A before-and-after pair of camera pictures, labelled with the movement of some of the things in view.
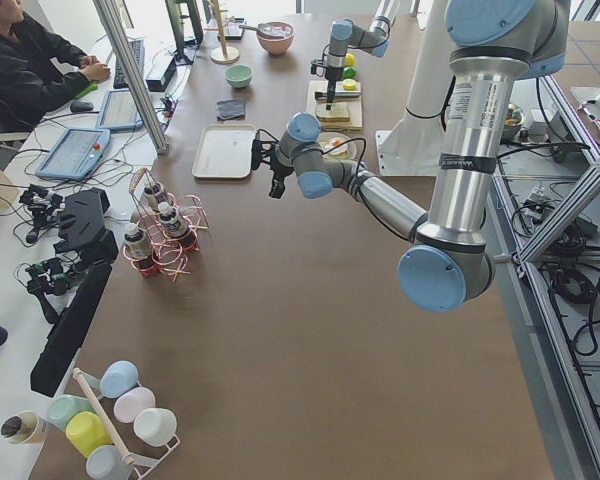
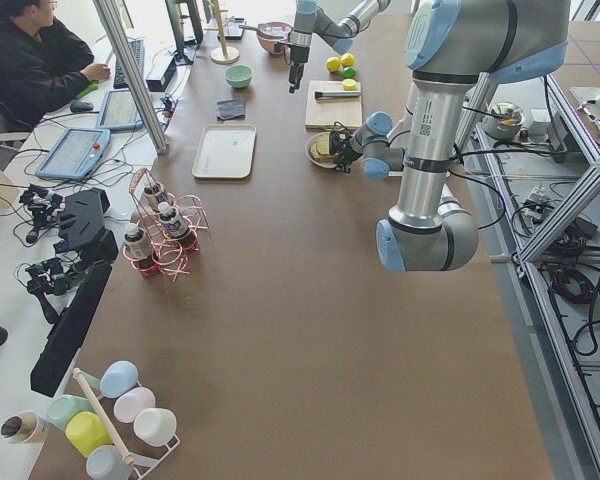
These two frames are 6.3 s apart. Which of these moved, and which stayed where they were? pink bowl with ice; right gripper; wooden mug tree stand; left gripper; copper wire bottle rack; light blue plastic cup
Moved: right gripper; left gripper
Stayed: copper wire bottle rack; light blue plastic cup; pink bowl with ice; wooden mug tree stand
